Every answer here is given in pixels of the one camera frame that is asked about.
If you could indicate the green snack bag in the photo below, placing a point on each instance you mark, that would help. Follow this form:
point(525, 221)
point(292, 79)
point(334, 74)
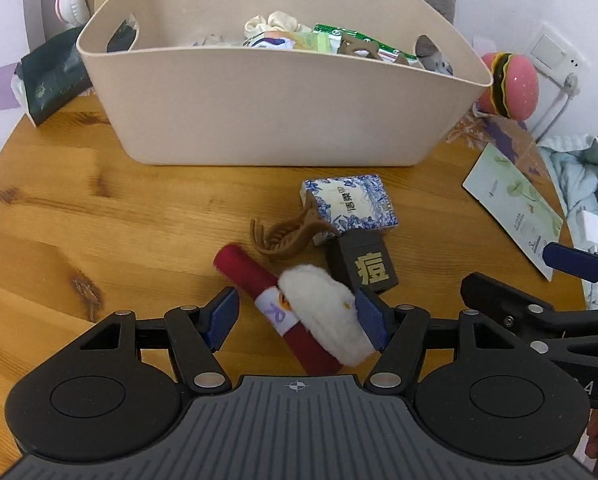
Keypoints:
point(311, 41)

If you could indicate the green white face mask packet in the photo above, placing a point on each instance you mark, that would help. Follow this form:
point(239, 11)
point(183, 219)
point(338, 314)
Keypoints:
point(509, 185)

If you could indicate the light blue blanket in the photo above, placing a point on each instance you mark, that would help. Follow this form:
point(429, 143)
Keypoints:
point(574, 170)

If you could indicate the white wall socket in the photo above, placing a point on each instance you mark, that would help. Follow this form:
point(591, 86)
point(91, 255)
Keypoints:
point(549, 52)

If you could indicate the white snack bag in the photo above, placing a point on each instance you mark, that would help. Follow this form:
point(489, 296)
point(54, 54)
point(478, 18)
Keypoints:
point(329, 30)

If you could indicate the red sock with white fluff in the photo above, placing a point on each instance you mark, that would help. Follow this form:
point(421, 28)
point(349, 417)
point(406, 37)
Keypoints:
point(249, 272)

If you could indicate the small black box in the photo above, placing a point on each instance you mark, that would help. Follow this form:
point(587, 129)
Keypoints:
point(364, 265)

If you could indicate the wooden desktop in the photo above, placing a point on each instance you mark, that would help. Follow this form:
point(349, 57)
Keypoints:
point(129, 220)

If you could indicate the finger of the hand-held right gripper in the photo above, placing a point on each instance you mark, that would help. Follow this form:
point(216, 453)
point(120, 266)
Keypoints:
point(569, 257)
point(484, 287)

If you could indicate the white charger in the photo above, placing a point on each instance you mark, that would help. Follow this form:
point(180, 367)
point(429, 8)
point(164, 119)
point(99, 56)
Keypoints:
point(591, 227)

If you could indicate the beige plastic basket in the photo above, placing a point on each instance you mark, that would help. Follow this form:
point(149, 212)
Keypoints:
point(279, 110)

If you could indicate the dark green tissue pack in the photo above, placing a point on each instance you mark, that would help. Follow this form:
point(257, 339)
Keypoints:
point(54, 80)

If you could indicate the cream scrunchie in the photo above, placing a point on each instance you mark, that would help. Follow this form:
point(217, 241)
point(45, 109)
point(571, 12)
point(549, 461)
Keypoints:
point(279, 20)

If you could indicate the pink burger plush toy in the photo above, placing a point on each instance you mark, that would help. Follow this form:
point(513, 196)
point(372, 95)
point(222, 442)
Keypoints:
point(516, 85)

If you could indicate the small brown hair claw clip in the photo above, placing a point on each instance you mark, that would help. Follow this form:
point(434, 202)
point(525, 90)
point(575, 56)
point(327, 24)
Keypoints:
point(299, 232)

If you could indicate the blue floral tissue pack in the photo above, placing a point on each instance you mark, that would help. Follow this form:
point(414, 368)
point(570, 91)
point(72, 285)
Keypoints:
point(354, 200)

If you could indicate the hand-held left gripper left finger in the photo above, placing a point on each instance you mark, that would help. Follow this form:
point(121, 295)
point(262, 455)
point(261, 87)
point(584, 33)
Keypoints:
point(224, 317)

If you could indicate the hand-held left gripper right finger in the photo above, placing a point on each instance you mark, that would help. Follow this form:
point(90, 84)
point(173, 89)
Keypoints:
point(371, 320)

